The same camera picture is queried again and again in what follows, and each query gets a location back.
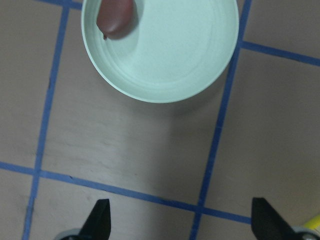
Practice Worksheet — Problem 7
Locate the yellow steamer layer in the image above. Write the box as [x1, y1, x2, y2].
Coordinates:
[304, 214, 320, 232]

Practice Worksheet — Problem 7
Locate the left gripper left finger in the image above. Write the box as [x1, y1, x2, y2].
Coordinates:
[78, 199, 111, 240]

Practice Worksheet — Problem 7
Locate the pale green plate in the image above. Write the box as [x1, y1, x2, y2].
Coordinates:
[81, 0, 239, 103]

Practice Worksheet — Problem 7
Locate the brown steamed bun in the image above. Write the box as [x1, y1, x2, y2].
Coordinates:
[96, 0, 135, 40]

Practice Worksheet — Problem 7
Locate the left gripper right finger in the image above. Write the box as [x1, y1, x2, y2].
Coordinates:
[251, 197, 300, 240]

